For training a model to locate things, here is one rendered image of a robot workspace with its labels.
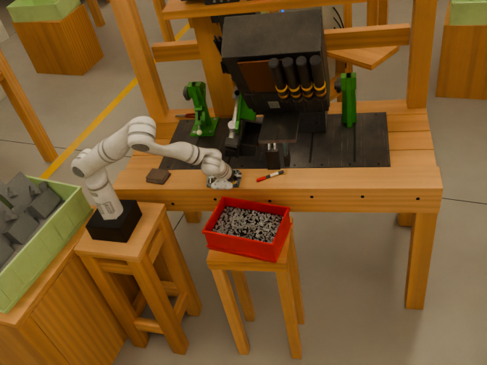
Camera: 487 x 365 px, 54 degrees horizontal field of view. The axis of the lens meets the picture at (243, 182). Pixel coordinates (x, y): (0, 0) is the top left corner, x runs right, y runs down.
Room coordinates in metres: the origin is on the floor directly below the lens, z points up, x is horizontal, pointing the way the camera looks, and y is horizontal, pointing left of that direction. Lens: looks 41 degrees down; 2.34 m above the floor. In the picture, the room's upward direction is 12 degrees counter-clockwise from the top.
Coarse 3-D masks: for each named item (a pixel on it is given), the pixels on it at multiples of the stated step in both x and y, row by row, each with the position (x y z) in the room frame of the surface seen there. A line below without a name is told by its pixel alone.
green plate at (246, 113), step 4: (240, 96) 1.82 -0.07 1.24; (240, 100) 1.82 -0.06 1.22; (240, 104) 1.82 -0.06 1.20; (244, 104) 1.83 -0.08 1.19; (240, 108) 1.82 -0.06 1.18; (244, 108) 1.83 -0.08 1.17; (248, 108) 1.83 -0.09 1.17; (240, 112) 1.83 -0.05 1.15; (244, 112) 1.83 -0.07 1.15; (248, 112) 1.83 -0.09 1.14; (252, 112) 1.82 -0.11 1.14; (240, 116) 1.84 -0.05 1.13; (244, 116) 1.83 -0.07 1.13; (248, 116) 1.83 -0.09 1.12; (252, 116) 1.82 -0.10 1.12; (240, 120) 1.87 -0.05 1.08
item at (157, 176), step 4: (152, 168) 1.86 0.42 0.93; (152, 172) 1.82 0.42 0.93; (156, 172) 1.82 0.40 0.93; (160, 172) 1.81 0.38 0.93; (164, 172) 1.80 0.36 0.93; (168, 172) 1.81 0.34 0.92; (148, 176) 1.80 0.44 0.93; (152, 176) 1.80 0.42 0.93; (156, 176) 1.79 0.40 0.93; (160, 176) 1.78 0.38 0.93; (164, 176) 1.78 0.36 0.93; (168, 176) 1.79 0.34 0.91; (148, 180) 1.79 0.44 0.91; (152, 180) 1.78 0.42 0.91; (156, 180) 1.78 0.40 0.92; (160, 180) 1.76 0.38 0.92; (164, 180) 1.76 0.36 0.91; (160, 184) 1.76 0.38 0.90
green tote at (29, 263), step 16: (64, 192) 1.85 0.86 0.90; (80, 192) 1.79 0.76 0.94; (64, 208) 1.68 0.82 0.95; (80, 208) 1.75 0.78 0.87; (48, 224) 1.59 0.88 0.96; (64, 224) 1.65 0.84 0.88; (80, 224) 1.72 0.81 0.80; (32, 240) 1.50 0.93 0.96; (48, 240) 1.56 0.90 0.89; (64, 240) 1.61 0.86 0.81; (16, 256) 1.43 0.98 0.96; (32, 256) 1.47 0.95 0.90; (48, 256) 1.52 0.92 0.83; (16, 272) 1.39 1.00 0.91; (32, 272) 1.44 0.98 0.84; (0, 288) 1.32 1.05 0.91; (16, 288) 1.36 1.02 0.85; (0, 304) 1.29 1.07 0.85
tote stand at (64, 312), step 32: (64, 256) 1.54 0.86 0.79; (32, 288) 1.39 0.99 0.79; (64, 288) 1.45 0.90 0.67; (96, 288) 1.58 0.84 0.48; (128, 288) 1.73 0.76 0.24; (0, 320) 1.26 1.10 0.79; (32, 320) 1.27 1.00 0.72; (64, 320) 1.37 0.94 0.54; (96, 320) 1.49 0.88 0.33; (0, 352) 1.37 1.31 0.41; (32, 352) 1.24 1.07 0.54; (64, 352) 1.29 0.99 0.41; (96, 352) 1.40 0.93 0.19
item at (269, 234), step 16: (224, 208) 1.54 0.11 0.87; (240, 208) 1.52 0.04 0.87; (256, 208) 1.48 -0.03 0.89; (272, 208) 1.44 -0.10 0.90; (288, 208) 1.40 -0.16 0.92; (208, 224) 1.42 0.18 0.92; (224, 224) 1.43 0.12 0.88; (240, 224) 1.42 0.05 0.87; (256, 224) 1.40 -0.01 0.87; (272, 224) 1.38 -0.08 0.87; (288, 224) 1.39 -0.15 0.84; (208, 240) 1.38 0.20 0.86; (224, 240) 1.34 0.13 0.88; (240, 240) 1.30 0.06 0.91; (256, 240) 1.27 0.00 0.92; (272, 240) 1.25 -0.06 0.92; (256, 256) 1.27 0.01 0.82; (272, 256) 1.24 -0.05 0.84
